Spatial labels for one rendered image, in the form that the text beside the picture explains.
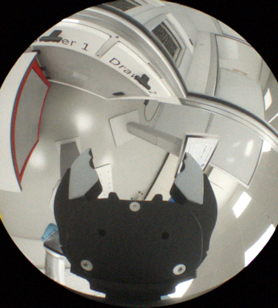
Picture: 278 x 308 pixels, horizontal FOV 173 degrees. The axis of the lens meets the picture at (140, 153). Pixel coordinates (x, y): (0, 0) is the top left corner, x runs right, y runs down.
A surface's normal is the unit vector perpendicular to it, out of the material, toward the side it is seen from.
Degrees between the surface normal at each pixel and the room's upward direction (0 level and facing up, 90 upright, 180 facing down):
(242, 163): 90
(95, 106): 0
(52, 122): 0
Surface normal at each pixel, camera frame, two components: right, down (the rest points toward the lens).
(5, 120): 0.68, 0.44
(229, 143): -0.63, -0.07
